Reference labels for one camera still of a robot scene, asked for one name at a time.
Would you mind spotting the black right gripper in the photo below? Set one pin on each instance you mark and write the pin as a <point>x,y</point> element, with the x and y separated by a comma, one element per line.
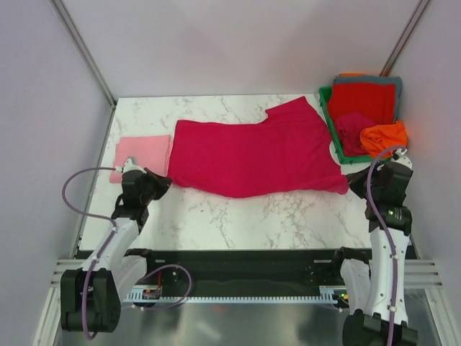
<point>355,180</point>

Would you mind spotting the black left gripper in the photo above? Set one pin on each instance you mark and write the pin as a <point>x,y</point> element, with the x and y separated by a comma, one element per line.
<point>162,183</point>

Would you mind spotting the light pink t-shirt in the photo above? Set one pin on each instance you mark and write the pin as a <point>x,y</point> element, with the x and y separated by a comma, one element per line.
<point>152,152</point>

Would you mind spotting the magenta t-shirt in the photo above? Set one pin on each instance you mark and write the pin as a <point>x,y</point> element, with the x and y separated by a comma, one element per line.
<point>287,151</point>

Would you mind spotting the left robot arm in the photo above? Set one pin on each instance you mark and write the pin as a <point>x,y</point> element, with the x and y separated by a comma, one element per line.
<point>92,294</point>

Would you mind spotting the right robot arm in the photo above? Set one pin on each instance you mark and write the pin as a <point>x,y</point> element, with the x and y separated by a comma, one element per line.
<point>375,286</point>

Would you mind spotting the orange t-shirt under stack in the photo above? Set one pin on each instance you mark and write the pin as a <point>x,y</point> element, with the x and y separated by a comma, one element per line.
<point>352,74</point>

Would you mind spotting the orange crumpled t-shirt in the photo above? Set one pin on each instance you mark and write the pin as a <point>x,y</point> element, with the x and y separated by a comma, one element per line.
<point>376,139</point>

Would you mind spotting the dark pink crumpled t-shirt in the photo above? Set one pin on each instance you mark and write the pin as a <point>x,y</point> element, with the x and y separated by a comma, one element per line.
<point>349,128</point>

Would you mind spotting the red t-shirt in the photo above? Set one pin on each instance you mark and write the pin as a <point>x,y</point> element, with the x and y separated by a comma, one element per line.
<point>375,102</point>

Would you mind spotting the green plastic bin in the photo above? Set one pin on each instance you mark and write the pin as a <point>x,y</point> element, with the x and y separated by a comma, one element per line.
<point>325,94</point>

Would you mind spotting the grey t-shirt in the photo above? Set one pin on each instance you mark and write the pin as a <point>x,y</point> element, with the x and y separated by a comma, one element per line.
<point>396,81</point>

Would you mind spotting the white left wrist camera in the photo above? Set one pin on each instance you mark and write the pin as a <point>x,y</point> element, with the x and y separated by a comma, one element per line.
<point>130,164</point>

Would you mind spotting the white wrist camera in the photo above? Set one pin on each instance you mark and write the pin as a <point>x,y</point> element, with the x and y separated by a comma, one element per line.
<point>400,156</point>
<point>130,164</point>

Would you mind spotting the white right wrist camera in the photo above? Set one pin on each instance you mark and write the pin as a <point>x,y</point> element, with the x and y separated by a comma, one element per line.
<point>400,156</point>

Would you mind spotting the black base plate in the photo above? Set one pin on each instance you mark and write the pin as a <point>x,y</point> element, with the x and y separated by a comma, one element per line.
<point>275,272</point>

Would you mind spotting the right aluminium rail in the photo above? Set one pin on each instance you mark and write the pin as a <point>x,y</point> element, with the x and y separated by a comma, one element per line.
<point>421,274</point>

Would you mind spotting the aluminium rail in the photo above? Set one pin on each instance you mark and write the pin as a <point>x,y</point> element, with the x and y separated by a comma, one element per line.
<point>62,266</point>
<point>421,274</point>

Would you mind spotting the white slotted cable duct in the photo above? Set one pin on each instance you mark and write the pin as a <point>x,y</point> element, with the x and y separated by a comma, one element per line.
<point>142,295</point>

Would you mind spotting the left aluminium rail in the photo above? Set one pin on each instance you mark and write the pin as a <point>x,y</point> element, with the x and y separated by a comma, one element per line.
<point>62,266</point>

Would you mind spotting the right aluminium frame post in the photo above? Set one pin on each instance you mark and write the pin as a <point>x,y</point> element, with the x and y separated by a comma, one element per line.
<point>405,36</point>

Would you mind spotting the aluminium frame post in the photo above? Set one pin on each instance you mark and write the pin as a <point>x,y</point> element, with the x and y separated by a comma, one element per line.
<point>405,36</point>
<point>79,42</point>

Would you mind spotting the left aluminium frame post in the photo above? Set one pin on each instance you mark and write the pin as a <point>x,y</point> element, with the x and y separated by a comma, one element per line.
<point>79,42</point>

